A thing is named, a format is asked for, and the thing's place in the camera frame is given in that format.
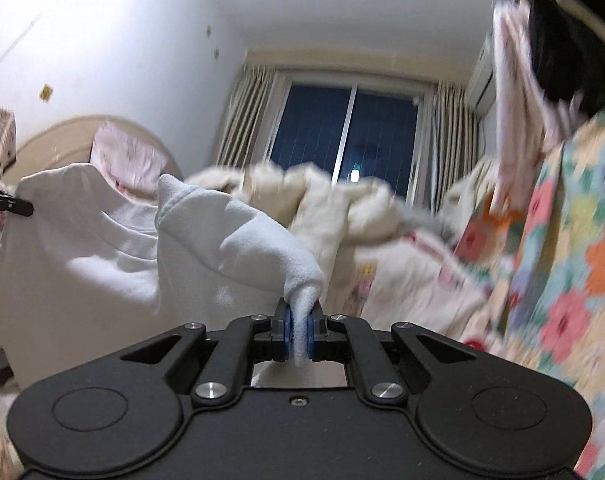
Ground white hoodie sweatshirt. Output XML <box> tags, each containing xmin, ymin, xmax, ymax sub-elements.
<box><xmin>0</xmin><ymin>164</ymin><xmax>345</xmax><ymax>387</ymax></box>

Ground floral patterned quilt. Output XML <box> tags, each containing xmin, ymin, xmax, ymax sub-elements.
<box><xmin>457</xmin><ymin>110</ymin><xmax>605</xmax><ymax>479</ymax></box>

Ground white air conditioner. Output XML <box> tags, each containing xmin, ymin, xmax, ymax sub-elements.
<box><xmin>465</xmin><ymin>36</ymin><xmax>496</xmax><ymax>116</ymax></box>

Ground striped beige curtains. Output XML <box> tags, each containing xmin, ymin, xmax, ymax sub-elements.
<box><xmin>216</xmin><ymin>64</ymin><xmax>481</xmax><ymax>211</ymax></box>

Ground black hanging bag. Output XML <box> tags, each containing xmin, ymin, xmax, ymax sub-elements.
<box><xmin>527</xmin><ymin>0</ymin><xmax>605</xmax><ymax>117</ymax></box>

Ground beige curved headboard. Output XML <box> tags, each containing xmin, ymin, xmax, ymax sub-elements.
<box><xmin>1</xmin><ymin>115</ymin><xmax>183</xmax><ymax>186</ymax></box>

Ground window with dark glass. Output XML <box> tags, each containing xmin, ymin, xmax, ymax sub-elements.
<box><xmin>269</xmin><ymin>82</ymin><xmax>419</xmax><ymax>197</ymax></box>

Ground pink hanging cloth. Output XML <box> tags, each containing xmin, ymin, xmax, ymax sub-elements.
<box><xmin>491</xmin><ymin>0</ymin><xmax>587</xmax><ymax>214</ymax></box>

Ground cream rumpled duvet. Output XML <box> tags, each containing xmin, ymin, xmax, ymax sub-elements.
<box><xmin>187</xmin><ymin>162</ymin><xmax>491</xmax><ymax>348</ymax></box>

